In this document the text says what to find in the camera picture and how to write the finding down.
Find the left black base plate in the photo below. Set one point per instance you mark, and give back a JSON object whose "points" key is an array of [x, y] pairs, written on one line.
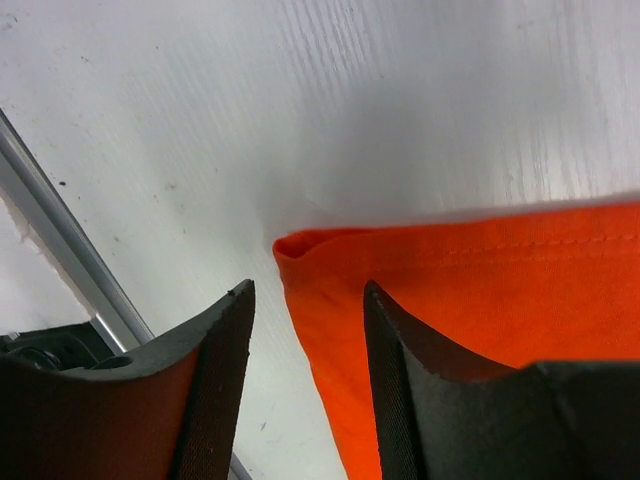
{"points": [[57, 349]]}

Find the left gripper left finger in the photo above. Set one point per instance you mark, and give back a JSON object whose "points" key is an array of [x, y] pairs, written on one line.
{"points": [[167, 409]]}

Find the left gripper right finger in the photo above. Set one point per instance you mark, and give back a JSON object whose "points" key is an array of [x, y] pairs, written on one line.
{"points": [[444, 412]]}

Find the orange t shirt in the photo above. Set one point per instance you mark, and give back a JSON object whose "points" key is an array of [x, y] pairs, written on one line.
{"points": [[560, 285]]}

